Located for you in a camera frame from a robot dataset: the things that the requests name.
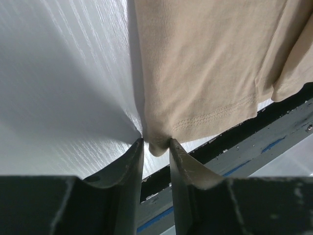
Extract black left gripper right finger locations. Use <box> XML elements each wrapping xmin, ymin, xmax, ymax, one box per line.
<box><xmin>169</xmin><ymin>139</ymin><xmax>313</xmax><ymax>235</ymax></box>

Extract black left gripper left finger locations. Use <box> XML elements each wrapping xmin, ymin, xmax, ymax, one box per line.
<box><xmin>0</xmin><ymin>139</ymin><xmax>144</xmax><ymax>235</ymax></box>

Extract beige t shirt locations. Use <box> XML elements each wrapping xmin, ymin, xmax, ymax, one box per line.
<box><xmin>134</xmin><ymin>0</ymin><xmax>313</xmax><ymax>157</ymax></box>

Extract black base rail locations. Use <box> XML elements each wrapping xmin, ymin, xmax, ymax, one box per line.
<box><xmin>137</xmin><ymin>95</ymin><xmax>313</xmax><ymax>235</ymax></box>

